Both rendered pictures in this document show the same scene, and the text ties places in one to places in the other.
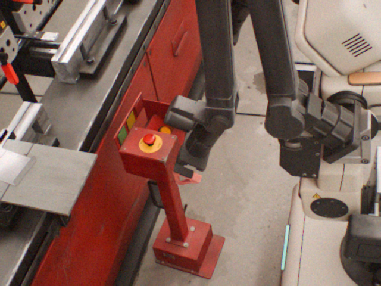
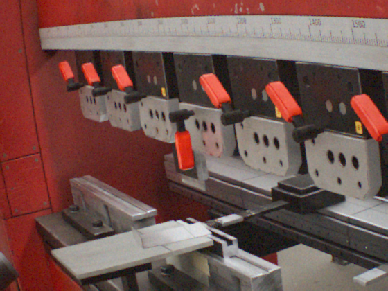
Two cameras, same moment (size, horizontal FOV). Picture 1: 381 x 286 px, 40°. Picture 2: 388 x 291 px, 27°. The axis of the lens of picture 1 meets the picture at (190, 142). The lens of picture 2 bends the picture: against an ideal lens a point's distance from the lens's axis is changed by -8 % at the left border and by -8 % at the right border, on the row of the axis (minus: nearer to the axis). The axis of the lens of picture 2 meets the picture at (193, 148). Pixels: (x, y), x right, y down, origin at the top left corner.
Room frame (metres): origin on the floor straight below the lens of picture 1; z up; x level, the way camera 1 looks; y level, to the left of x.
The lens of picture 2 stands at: (1.96, -0.62, 1.47)
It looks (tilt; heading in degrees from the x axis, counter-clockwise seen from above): 12 degrees down; 133
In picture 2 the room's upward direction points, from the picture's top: 9 degrees counter-clockwise
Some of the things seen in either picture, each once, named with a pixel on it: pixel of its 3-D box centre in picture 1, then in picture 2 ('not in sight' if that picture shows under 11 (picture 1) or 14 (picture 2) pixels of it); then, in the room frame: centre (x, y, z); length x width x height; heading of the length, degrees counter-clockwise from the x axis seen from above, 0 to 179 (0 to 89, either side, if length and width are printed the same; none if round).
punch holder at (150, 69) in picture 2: not in sight; (172, 90); (0.86, 0.54, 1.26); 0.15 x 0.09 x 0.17; 156
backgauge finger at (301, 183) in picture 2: not in sight; (276, 201); (0.96, 0.67, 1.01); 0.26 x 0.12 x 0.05; 66
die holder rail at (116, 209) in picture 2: not in sight; (111, 210); (0.38, 0.75, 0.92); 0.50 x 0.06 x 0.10; 156
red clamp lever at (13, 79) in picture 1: (5, 68); (186, 138); (1.00, 0.41, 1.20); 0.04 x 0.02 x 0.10; 66
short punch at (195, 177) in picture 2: not in sight; (189, 161); (0.88, 0.53, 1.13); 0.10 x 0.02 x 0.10; 156
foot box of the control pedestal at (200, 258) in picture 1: (189, 243); not in sight; (1.07, 0.08, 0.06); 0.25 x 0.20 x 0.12; 61
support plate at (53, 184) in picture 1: (36, 174); (127, 249); (0.82, 0.39, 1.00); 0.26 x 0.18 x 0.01; 66
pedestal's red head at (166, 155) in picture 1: (155, 137); not in sight; (1.08, 0.11, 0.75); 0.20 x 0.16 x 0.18; 151
